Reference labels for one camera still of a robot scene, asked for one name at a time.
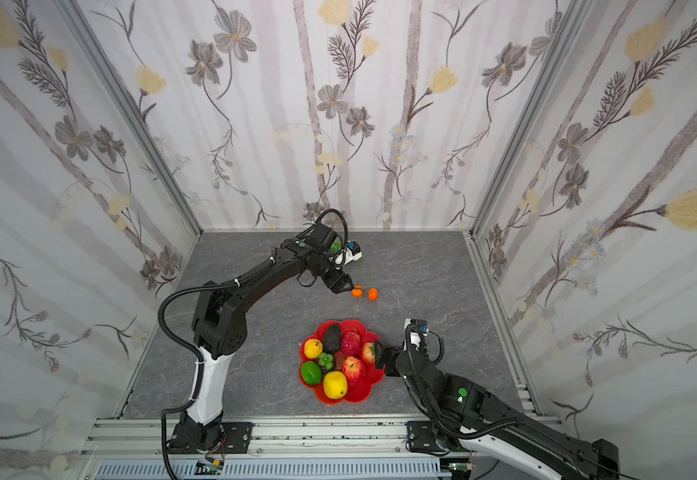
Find white slotted cable duct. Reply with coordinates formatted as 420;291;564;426
88;457;452;479

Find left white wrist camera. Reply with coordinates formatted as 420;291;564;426
336;240;363;266

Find green grape bunch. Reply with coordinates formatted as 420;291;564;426
330;237;348;265

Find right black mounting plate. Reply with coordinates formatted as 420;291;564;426
406;420;458;457

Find green lime fruit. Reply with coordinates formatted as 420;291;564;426
300;361;322;386

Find dark red pomegranate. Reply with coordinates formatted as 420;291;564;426
340;331;363;356

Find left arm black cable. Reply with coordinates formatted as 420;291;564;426
155;208;350;480

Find red apple fruit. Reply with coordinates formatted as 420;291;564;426
342;356;365;384

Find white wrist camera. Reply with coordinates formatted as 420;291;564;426
336;240;363;266
405;318;429;351

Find dark avocado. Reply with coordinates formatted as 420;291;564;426
322;323;342;354

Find black mounting plate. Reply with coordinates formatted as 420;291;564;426
166;421;254;454
406;420;458;457

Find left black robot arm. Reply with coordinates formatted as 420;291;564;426
158;209;354;457

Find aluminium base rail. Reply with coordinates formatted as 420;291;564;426
70;415;534;479

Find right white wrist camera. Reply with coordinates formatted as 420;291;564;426
405;318;429;351

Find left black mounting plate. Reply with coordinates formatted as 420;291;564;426
166;421;254;454

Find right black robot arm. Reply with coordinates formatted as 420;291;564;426
375;341;626;479

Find red flower-shaped fruit bowl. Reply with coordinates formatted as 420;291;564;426
298;319;385;405

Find yellow lemon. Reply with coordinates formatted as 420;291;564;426
322;371;349;400

